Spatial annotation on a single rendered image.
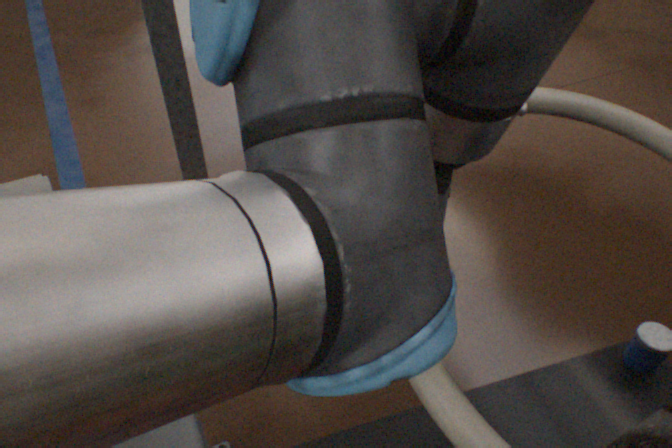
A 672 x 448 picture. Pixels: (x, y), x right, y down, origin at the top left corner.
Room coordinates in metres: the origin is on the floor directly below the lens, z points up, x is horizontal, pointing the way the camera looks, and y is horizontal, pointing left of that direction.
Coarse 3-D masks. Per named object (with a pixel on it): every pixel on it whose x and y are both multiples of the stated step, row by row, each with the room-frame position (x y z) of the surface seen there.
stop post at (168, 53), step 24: (144, 0) 1.44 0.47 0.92; (168, 0) 1.46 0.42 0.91; (168, 24) 1.46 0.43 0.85; (168, 48) 1.45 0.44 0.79; (168, 72) 1.45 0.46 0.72; (168, 96) 1.44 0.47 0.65; (192, 96) 1.47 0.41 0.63; (192, 120) 1.46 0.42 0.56; (192, 144) 1.45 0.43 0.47; (192, 168) 1.45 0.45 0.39
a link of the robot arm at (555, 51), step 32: (480, 0) 0.27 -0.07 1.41; (512, 0) 0.28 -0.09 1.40; (544, 0) 0.28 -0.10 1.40; (576, 0) 0.29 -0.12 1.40; (480, 32) 0.27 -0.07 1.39; (512, 32) 0.28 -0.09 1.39; (544, 32) 0.29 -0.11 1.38; (448, 64) 0.28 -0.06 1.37; (480, 64) 0.29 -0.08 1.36; (512, 64) 0.29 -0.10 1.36; (544, 64) 0.30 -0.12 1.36; (448, 96) 0.30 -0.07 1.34; (480, 96) 0.30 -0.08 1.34; (512, 96) 0.30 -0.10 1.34
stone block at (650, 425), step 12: (660, 408) 0.44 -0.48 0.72; (648, 420) 0.43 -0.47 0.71; (660, 420) 0.42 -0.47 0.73; (636, 432) 0.42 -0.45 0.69; (648, 432) 0.41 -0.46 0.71; (660, 432) 0.40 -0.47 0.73; (612, 444) 0.42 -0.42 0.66; (624, 444) 0.41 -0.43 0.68; (636, 444) 0.40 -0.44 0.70; (648, 444) 0.39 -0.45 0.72; (660, 444) 0.38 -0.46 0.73
